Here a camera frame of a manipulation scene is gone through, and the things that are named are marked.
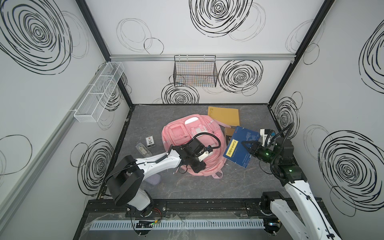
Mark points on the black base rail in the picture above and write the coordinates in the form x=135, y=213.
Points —
x=166, y=207

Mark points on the pink student backpack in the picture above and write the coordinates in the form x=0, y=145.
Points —
x=208, y=131

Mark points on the yellow padded envelope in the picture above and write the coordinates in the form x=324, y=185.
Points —
x=226, y=116

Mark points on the blue book with yellow label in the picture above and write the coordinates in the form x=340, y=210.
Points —
x=235, y=151

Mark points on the purple eraser pouch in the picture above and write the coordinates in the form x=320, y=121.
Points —
x=154, y=179

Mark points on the white mesh wall shelf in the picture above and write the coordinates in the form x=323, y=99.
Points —
x=96, y=100

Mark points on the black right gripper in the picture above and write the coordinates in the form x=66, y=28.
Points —
x=256, y=150

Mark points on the white slotted cable duct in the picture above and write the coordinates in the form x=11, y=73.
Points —
x=213, y=224

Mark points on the clear plastic case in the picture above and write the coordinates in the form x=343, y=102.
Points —
x=143, y=150

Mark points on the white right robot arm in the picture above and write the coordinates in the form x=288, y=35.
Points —
x=311, y=223

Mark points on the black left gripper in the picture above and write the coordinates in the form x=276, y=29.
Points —
x=196, y=163

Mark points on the small white card packet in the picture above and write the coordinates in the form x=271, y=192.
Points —
x=150, y=142

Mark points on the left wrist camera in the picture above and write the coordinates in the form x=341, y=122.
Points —
x=205, y=155

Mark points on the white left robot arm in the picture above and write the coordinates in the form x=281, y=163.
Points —
x=125, y=179

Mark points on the brown and black book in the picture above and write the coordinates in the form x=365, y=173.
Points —
x=229, y=131

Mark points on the black wire wall basket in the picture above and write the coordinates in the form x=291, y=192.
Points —
x=195, y=71

